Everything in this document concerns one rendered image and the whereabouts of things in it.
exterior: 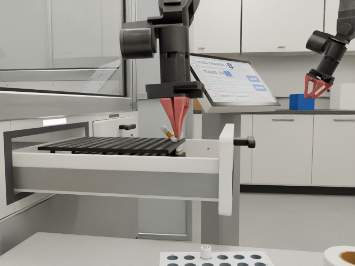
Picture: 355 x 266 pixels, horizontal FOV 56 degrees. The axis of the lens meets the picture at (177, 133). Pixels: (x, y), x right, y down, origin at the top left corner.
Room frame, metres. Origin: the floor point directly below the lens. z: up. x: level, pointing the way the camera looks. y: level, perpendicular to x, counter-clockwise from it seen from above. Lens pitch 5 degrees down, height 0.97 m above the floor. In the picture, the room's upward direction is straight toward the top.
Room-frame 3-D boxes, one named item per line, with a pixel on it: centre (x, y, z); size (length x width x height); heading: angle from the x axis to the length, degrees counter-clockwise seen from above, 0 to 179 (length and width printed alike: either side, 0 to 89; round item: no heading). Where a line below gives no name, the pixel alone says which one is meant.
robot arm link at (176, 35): (0.64, 0.01, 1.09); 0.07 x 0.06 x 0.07; 87
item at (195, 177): (0.62, 0.12, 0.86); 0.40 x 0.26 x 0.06; 80
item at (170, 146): (0.60, 0.01, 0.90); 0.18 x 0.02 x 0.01; 170
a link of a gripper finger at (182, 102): (0.64, 0.01, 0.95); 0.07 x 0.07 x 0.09; 77
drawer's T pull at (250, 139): (0.58, -0.12, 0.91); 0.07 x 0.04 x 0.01; 170
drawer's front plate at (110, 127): (0.95, 0.17, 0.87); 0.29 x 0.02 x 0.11; 170
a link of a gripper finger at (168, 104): (0.63, -0.01, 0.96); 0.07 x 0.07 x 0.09; 77
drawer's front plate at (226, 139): (0.58, -0.09, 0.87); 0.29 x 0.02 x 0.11; 170
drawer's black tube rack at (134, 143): (0.62, 0.11, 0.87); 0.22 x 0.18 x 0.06; 80
